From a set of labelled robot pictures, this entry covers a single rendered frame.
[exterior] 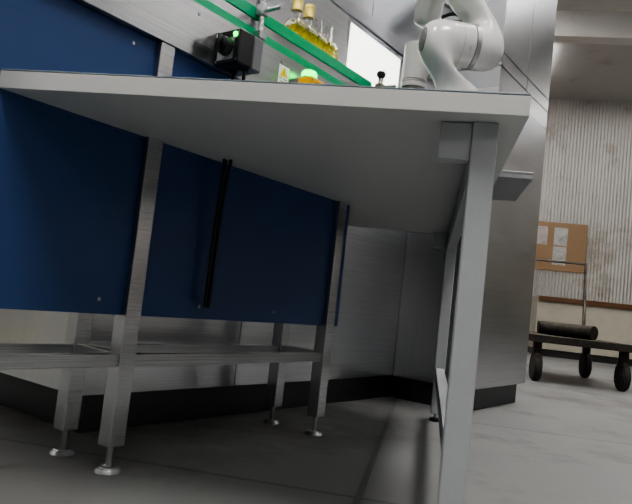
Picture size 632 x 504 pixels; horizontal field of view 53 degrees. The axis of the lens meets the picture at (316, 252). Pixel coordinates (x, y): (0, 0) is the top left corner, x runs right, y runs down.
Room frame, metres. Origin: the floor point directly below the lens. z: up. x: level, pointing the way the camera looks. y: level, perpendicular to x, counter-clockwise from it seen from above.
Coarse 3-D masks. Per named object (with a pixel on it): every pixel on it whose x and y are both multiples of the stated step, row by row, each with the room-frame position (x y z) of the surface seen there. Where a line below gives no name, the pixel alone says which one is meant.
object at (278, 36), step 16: (208, 0) 1.46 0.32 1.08; (224, 0) 1.51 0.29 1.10; (240, 0) 1.55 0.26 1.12; (224, 16) 1.51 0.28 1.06; (240, 16) 1.56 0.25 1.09; (256, 16) 1.60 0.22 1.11; (272, 32) 1.66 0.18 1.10; (288, 32) 1.70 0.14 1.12; (288, 48) 1.72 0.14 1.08; (304, 48) 1.77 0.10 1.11; (304, 64) 1.77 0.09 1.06; (320, 64) 1.84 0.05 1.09; (336, 64) 1.89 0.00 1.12; (336, 80) 1.90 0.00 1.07; (352, 80) 1.97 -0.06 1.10; (368, 80) 2.04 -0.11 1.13
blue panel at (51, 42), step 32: (0, 0) 1.09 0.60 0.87; (32, 0) 1.13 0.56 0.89; (64, 0) 1.18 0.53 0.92; (0, 32) 1.10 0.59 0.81; (32, 32) 1.14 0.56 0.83; (64, 32) 1.19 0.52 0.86; (96, 32) 1.24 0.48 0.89; (128, 32) 1.30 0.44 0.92; (0, 64) 1.10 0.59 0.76; (32, 64) 1.15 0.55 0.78; (64, 64) 1.20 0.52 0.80; (96, 64) 1.25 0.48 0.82; (128, 64) 1.31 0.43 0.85; (192, 64) 1.45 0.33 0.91
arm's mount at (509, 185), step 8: (504, 176) 1.53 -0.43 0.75; (512, 176) 1.52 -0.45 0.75; (520, 176) 1.52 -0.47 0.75; (528, 176) 1.52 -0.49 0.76; (496, 184) 1.62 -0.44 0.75; (504, 184) 1.61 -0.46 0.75; (512, 184) 1.60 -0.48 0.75; (520, 184) 1.59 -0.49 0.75; (528, 184) 1.58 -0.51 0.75; (496, 192) 1.73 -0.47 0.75; (504, 192) 1.71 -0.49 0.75; (512, 192) 1.70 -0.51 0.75; (520, 192) 1.69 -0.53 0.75; (512, 200) 1.82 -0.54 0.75
